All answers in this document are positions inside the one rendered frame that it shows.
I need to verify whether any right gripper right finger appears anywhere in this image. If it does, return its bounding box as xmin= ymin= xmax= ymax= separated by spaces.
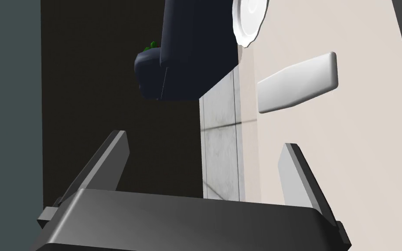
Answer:
xmin=277 ymin=142 xmax=338 ymax=227

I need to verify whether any white flat bar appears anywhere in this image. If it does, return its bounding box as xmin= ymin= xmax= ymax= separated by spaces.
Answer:
xmin=256 ymin=51 xmax=338 ymax=114

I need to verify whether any white plate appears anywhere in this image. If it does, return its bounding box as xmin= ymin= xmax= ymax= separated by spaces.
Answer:
xmin=232 ymin=0 xmax=270 ymax=48

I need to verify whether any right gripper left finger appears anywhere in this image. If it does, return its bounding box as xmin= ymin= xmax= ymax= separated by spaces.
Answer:
xmin=58 ymin=130 xmax=130 ymax=207

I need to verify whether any green plant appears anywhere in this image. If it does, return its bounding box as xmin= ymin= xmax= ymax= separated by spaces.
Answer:
xmin=143 ymin=41 xmax=160 ymax=53

